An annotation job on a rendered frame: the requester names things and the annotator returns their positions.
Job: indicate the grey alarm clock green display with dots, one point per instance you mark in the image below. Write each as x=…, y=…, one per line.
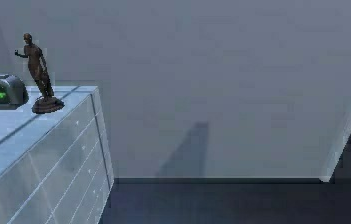
x=9, y=90

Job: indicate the pale blue chest of drawers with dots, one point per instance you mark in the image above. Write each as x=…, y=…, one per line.
x=43, y=156

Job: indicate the brown human figure statue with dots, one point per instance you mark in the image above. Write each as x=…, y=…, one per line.
x=39, y=73

